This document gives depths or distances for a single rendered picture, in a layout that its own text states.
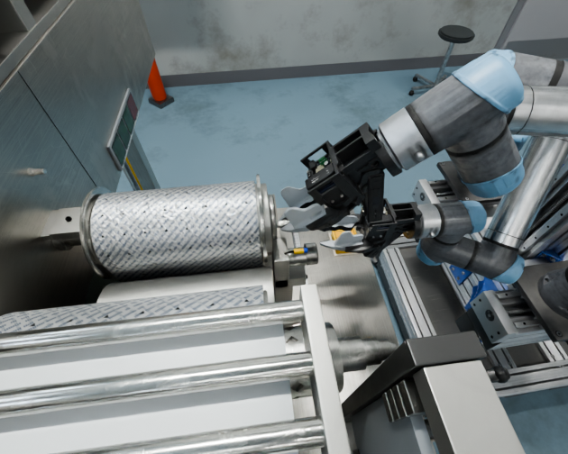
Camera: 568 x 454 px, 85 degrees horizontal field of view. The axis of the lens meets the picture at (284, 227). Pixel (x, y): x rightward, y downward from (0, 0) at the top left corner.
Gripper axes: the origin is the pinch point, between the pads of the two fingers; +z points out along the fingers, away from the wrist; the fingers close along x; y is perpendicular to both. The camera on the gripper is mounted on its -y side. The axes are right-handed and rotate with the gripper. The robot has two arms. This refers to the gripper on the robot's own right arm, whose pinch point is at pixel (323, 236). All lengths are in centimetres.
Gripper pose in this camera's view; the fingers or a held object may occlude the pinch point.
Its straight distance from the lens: 69.5
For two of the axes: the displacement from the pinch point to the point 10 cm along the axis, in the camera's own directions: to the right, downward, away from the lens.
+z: -9.9, 1.0, -0.7
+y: 0.0, -6.0, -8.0
